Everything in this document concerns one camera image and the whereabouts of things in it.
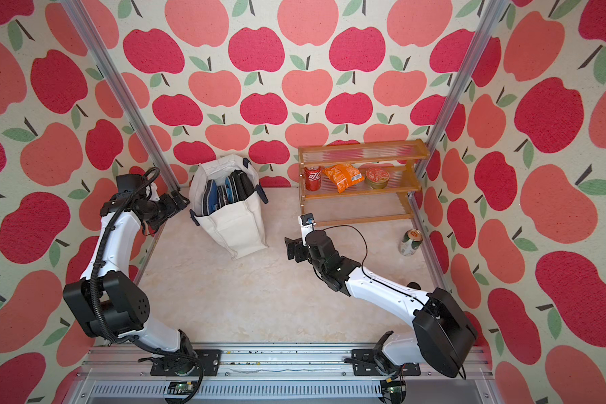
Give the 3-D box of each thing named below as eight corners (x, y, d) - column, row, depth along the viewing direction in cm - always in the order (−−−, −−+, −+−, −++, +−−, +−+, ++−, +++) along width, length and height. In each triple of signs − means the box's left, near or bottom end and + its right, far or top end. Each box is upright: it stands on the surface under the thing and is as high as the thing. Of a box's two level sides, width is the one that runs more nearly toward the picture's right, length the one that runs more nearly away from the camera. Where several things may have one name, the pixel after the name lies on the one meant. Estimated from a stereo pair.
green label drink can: (399, 258, 100) (409, 242, 91) (395, 245, 104) (405, 229, 94) (413, 258, 100) (425, 242, 91) (409, 245, 104) (420, 229, 94)
